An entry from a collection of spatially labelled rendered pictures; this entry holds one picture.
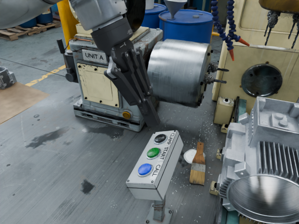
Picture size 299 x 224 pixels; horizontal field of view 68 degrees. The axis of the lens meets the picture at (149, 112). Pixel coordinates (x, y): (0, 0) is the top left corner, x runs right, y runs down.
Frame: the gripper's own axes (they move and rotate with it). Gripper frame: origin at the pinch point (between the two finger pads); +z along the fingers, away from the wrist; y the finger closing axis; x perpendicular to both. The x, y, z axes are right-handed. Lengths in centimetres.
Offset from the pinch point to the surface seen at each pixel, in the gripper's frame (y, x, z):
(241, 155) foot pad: 0.6, -17.1, 14.6
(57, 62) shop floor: 215, 265, 8
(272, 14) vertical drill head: 39.6, -27.5, -3.8
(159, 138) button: -0.4, -0.1, 7.3
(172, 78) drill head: 29.4, 5.0, 4.9
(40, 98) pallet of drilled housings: 107, 193, 23
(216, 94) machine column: 63, 1, 32
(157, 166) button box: -8.9, -2.3, 8.0
